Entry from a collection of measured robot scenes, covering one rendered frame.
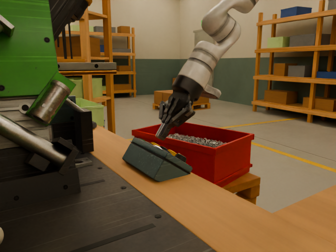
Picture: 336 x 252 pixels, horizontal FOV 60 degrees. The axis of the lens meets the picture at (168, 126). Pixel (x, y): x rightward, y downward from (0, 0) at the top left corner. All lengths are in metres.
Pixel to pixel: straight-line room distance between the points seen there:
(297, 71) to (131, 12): 6.05
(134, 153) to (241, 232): 0.32
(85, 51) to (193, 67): 2.56
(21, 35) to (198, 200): 0.44
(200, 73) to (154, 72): 9.89
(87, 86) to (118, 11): 7.18
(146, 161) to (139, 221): 0.19
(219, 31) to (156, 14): 10.01
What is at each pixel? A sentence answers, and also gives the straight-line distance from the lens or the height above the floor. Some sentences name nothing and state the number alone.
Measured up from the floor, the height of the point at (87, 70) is 1.11.
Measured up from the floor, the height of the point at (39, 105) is 1.06.
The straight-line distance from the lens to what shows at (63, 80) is 0.61.
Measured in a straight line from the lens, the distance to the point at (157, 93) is 7.06.
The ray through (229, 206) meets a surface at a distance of 0.50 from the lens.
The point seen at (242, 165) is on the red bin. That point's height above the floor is 0.83.
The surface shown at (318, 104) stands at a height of 0.36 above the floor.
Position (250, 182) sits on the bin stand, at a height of 0.79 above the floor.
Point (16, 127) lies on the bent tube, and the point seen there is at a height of 1.02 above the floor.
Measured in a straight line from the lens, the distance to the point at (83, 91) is 3.33.
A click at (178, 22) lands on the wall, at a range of 11.15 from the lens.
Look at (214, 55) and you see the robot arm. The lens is 0.74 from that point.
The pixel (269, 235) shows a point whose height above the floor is 0.90.
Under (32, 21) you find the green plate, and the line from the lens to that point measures 0.63.
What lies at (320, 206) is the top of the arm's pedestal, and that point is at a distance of 0.67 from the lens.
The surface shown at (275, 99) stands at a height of 0.35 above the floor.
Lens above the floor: 1.13
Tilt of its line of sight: 12 degrees down
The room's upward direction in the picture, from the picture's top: straight up
